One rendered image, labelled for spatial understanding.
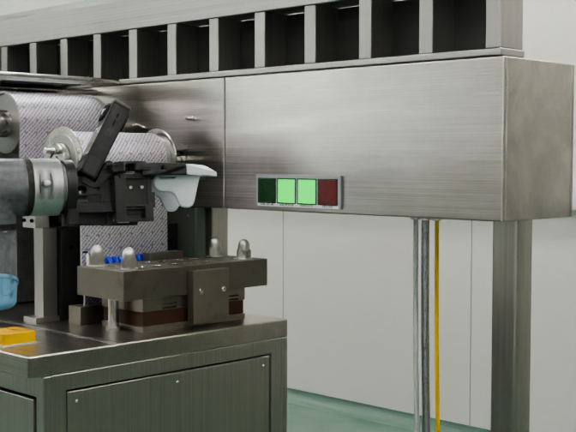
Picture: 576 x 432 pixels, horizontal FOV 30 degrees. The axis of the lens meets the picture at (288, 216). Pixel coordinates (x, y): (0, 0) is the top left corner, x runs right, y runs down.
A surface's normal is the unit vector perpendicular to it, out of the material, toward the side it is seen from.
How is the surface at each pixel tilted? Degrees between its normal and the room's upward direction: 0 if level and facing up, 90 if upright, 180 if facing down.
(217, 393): 90
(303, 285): 90
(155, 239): 90
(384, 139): 90
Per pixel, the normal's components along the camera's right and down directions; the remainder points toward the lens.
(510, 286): -0.70, 0.04
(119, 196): 0.45, -0.09
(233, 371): 0.71, 0.04
